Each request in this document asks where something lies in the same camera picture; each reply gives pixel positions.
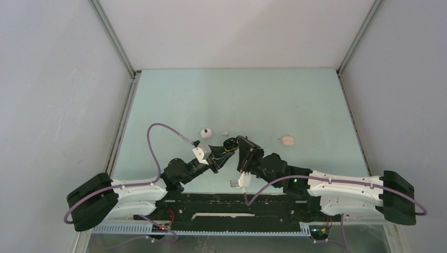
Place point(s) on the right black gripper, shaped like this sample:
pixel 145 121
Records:
pixel 248 152

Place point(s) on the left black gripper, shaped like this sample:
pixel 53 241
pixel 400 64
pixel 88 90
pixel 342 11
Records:
pixel 216 152

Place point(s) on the pink earbud charging case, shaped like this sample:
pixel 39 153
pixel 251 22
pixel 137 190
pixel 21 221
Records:
pixel 288 141

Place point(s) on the black earbud charging case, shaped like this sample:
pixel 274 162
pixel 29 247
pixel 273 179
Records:
pixel 230 144

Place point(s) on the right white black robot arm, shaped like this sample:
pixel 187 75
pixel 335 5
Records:
pixel 328 195

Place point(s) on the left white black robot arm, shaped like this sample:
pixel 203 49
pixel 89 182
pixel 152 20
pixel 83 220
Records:
pixel 102 198

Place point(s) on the white earbud charging case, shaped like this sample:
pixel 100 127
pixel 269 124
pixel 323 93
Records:
pixel 206 133

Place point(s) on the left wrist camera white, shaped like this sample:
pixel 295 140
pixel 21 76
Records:
pixel 202 152

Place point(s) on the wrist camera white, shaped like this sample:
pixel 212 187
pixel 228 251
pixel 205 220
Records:
pixel 202 152
pixel 242 182

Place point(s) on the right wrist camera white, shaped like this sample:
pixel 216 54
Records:
pixel 242 182

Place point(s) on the aluminium rail frame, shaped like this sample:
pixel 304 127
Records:
pixel 359 238

